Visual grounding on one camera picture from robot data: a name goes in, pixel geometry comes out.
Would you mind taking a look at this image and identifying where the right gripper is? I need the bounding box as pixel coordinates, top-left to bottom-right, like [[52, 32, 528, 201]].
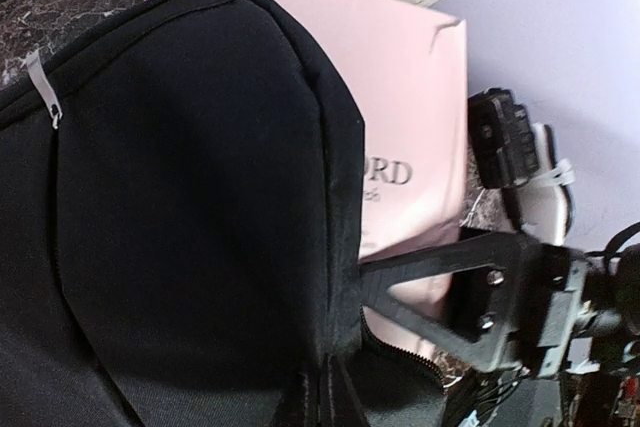
[[360, 228, 593, 377]]

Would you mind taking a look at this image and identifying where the pink Warm Chord book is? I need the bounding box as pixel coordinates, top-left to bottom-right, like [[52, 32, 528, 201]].
[[143, 0, 469, 363]]

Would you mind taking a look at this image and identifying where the black student bag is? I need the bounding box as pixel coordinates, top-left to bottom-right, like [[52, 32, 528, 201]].
[[1, 0, 446, 426]]

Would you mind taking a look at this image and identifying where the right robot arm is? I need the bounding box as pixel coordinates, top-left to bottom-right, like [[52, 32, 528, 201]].
[[352, 225, 639, 426]]

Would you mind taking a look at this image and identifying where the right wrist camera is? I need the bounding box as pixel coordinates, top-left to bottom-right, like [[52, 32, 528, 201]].
[[467, 88, 575, 246]]

